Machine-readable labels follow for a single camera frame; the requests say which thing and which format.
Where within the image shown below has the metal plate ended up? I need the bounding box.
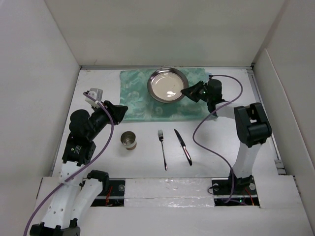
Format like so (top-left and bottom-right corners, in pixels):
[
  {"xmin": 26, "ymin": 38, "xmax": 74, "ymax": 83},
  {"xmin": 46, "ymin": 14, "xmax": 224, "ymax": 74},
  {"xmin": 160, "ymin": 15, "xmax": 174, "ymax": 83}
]
[{"xmin": 147, "ymin": 67, "xmax": 189, "ymax": 104}]

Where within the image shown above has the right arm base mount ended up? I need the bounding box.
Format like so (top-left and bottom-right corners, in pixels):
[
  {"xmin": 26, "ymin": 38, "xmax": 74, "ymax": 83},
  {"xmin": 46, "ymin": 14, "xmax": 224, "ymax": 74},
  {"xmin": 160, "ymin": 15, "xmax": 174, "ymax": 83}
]
[{"xmin": 208, "ymin": 177, "xmax": 260, "ymax": 207}]

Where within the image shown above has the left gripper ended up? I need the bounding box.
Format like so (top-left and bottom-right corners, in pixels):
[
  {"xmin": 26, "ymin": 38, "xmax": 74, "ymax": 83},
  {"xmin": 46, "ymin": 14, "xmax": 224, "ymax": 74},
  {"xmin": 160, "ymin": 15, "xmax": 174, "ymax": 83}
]
[{"xmin": 87, "ymin": 100, "xmax": 127, "ymax": 140}]

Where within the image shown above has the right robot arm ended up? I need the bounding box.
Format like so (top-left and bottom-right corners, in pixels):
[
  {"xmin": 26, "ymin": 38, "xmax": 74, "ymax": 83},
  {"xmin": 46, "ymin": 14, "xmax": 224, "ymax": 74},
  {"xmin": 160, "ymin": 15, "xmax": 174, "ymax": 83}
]
[{"xmin": 181, "ymin": 75, "xmax": 272, "ymax": 194}]

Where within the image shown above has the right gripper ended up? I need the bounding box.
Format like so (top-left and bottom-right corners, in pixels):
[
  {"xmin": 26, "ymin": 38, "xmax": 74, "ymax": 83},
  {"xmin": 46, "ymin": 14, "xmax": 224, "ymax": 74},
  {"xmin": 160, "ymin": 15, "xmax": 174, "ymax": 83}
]
[{"xmin": 181, "ymin": 80, "xmax": 212, "ymax": 102}]

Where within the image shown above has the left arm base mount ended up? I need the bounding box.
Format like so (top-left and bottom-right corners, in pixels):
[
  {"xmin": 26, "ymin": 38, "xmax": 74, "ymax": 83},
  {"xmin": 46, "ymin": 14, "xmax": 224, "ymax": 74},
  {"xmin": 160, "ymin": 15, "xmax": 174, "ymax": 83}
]
[{"xmin": 91, "ymin": 178, "xmax": 126, "ymax": 207}]

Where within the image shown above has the green patterned cloth placemat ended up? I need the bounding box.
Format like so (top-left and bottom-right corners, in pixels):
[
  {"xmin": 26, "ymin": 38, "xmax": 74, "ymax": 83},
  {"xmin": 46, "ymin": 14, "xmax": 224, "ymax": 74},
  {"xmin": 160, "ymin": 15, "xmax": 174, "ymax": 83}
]
[{"xmin": 120, "ymin": 69, "xmax": 209, "ymax": 122}]

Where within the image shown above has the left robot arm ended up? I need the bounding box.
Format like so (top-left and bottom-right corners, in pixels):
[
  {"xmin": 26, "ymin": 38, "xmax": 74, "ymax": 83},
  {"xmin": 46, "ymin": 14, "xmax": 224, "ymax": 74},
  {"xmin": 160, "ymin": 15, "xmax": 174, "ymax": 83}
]
[{"xmin": 24, "ymin": 101, "xmax": 128, "ymax": 236}]

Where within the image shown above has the silver fork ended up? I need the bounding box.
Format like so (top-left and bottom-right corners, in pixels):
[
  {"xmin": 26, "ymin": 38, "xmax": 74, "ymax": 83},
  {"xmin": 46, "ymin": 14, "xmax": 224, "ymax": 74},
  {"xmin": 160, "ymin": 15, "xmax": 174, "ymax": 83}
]
[{"xmin": 158, "ymin": 130, "xmax": 168, "ymax": 171}]

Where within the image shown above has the silver table knife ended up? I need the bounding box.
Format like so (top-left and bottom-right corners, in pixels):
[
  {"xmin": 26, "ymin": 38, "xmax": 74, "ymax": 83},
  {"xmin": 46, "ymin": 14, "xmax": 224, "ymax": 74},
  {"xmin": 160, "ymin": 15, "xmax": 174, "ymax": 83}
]
[{"xmin": 174, "ymin": 129, "xmax": 192, "ymax": 166}]

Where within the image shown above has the metal cup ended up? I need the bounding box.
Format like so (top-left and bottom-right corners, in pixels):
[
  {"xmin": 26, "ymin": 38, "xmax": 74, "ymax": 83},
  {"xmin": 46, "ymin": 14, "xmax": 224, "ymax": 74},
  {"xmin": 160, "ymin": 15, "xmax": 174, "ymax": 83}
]
[{"xmin": 120, "ymin": 131, "xmax": 137, "ymax": 150}]

